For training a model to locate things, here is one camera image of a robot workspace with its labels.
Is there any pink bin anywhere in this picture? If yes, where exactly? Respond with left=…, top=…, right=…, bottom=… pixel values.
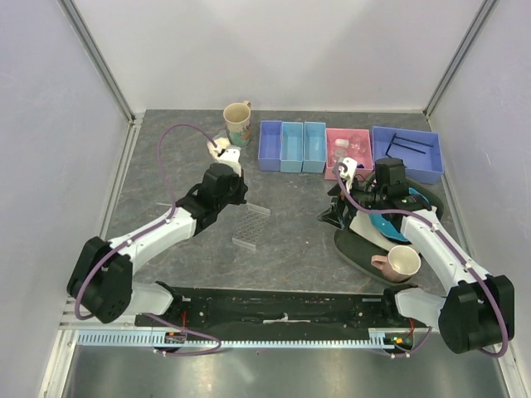
left=324, top=128, right=373, bottom=181

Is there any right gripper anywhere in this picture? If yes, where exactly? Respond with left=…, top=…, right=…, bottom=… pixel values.
left=317, top=173, right=387, bottom=230

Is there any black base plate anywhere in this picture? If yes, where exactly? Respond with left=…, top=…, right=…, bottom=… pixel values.
left=134, top=284, right=428, bottom=342

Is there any large purple bin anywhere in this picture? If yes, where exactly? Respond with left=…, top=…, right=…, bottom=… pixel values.
left=371, top=126, right=444, bottom=185

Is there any beige cartoon mug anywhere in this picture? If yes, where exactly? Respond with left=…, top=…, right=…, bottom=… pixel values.
left=223, top=100, right=251, bottom=147

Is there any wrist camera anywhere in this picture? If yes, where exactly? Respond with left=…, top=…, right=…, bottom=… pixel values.
left=333, top=157, right=358, bottom=192
left=210, top=146, right=242, bottom=177

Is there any light blue bin left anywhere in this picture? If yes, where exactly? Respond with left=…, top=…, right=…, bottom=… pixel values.
left=280, top=122, right=304, bottom=173

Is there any light blue cable duct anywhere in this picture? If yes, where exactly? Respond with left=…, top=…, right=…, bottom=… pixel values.
left=76, top=330, right=394, bottom=349

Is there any bag of white powder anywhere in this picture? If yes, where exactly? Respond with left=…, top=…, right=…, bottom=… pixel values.
left=207, top=129, right=231, bottom=160

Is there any clear test tube rack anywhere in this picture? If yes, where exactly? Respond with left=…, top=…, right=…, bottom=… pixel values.
left=231, top=203, right=270, bottom=251

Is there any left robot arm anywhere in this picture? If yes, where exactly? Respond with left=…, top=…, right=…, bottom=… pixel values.
left=66, top=163, right=247, bottom=326

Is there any light blue bin right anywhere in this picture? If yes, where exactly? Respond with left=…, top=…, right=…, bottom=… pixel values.
left=302, top=121, right=326, bottom=173

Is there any light blue bin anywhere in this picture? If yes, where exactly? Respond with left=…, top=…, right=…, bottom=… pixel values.
left=280, top=122, right=304, bottom=173
left=302, top=121, right=326, bottom=173

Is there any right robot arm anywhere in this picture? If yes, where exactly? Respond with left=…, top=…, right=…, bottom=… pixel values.
left=318, top=158, right=514, bottom=358

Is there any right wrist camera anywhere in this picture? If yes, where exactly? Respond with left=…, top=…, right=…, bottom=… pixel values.
left=333, top=157, right=358, bottom=192

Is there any blue dotted plate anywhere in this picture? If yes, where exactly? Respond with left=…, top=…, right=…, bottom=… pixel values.
left=369, top=188, right=431, bottom=245

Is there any glass flask with stopper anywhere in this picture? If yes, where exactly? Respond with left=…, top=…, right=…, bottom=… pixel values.
left=334, top=135, right=367, bottom=158

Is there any dark green tray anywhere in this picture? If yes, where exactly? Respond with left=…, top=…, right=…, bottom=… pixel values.
left=334, top=168, right=449, bottom=285

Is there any pink mug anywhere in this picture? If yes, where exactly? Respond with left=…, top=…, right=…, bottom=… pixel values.
left=371, top=245, right=421, bottom=283

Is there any purple bin leftmost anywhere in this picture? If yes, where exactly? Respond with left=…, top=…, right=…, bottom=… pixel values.
left=258, top=120, right=282, bottom=172

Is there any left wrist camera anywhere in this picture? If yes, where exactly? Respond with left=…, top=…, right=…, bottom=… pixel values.
left=210, top=146, right=242, bottom=177

